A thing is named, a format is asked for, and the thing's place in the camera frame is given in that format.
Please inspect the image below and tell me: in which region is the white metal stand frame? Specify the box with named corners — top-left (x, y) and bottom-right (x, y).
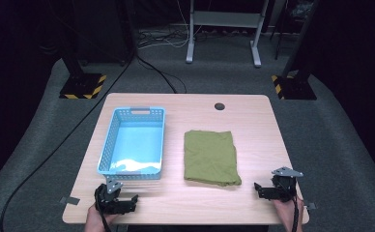
top-left (185, 0), bottom-right (270, 69)

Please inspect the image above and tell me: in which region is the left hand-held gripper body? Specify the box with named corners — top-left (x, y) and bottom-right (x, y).
top-left (94, 176), bottom-right (130, 216)

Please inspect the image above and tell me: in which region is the black striped stand base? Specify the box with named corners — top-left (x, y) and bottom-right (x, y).
top-left (271, 0), bottom-right (319, 102)
top-left (58, 0), bottom-right (107, 101)

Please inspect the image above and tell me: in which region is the blue plastic basket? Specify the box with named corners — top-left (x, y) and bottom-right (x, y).
top-left (97, 106), bottom-right (166, 181)

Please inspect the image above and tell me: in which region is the long black floor cable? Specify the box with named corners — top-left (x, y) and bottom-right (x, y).
top-left (0, 47), bottom-right (136, 232)

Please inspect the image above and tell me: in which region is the tangle of floor cables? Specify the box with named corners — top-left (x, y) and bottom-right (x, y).
top-left (137, 28), bottom-right (190, 50)

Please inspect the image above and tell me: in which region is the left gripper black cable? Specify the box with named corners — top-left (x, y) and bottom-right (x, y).
top-left (94, 192), bottom-right (113, 232)

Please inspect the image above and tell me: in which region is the person's right hand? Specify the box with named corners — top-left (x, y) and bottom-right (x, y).
top-left (273, 196), bottom-right (305, 232)

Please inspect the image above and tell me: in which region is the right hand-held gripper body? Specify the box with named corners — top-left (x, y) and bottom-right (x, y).
top-left (270, 166), bottom-right (304, 203)

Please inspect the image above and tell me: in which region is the green cloth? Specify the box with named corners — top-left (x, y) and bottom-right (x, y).
top-left (183, 130), bottom-right (243, 188)

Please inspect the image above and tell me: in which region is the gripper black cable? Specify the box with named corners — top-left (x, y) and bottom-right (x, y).
top-left (94, 192), bottom-right (113, 232)
top-left (274, 180), bottom-right (302, 232)

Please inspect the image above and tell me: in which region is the short black floor cable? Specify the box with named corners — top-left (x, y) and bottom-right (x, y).
top-left (135, 55), bottom-right (188, 95)

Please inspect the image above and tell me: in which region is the person's left hand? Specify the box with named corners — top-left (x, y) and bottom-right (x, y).
top-left (84, 203), bottom-right (119, 232)

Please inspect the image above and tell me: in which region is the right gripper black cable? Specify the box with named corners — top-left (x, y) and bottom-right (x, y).
top-left (274, 180), bottom-right (302, 232)

